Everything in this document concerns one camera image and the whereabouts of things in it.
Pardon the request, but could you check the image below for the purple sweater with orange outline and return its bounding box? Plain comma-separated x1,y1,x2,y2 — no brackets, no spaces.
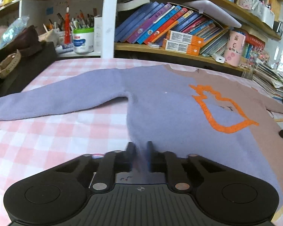
0,64,283,203

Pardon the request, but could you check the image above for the pink printed cup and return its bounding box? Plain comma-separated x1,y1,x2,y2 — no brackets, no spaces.
224,30,247,67

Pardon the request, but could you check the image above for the stack of magazines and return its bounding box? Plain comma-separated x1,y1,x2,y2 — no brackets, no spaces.
251,61,283,100

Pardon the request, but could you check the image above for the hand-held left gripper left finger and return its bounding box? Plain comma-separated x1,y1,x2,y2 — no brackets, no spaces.
52,142,135,193

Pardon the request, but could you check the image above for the white can with green lid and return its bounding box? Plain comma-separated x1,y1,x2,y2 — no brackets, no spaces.
73,27,95,54

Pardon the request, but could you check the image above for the tall white box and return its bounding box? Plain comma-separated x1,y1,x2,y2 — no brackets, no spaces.
94,15,102,53

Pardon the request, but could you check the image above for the red tassel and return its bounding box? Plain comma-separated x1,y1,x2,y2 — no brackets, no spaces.
64,6,72,45

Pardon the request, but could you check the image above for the maroon cloth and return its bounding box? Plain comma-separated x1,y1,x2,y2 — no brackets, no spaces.
14,25,43,57

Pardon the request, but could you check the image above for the iridescent plastic bag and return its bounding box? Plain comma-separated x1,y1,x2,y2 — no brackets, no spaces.
0,16,30,59

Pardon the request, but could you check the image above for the pink checked tablecloth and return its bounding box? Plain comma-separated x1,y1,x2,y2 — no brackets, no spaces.
0,58,283,226

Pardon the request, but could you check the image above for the orange and white box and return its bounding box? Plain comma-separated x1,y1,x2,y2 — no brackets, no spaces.
166,30,205,47
162,39,201,56

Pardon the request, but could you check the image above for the bunch of pens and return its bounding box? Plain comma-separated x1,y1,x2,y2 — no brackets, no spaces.
42,8,95,32

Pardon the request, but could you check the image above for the woven straw basket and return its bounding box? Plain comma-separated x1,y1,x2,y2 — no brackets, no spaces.
0,49,22,79

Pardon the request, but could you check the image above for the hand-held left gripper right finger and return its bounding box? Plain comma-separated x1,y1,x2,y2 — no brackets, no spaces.
147,141,230,192

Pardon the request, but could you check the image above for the black piano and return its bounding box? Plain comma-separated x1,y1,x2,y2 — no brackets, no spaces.
0,41,59,99

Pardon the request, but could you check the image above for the black and white book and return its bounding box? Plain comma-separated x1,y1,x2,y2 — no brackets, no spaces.
117,0,151,12

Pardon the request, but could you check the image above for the white charger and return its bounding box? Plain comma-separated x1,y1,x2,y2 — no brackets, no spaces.
212,54,225,64

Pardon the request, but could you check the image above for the row of colourful books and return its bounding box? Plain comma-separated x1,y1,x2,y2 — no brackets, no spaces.
115,1,230,55

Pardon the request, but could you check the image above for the white storage box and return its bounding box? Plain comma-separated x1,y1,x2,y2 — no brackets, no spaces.
257,3,275,29

